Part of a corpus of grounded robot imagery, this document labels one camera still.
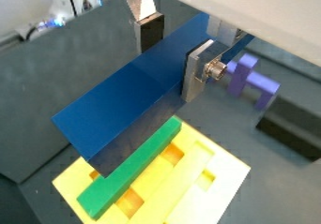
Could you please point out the blue rectangular block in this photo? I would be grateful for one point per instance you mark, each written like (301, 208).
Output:
(117, 115)

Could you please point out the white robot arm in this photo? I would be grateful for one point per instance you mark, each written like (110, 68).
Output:
(63, 10)

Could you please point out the purple branched block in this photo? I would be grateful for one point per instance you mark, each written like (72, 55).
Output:
(245, 76)

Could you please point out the green rectangular block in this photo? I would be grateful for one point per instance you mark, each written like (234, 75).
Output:
(106, 189)

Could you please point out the yellow slotted board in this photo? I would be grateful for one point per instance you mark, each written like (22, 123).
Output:
(185, 188)

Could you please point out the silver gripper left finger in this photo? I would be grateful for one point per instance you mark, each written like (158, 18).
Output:
(147, 23)

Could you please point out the black angle bracket holder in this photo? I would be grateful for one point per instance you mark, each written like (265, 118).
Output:
(295, 126)

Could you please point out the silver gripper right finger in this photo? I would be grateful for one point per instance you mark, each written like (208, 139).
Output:
(204, 61)

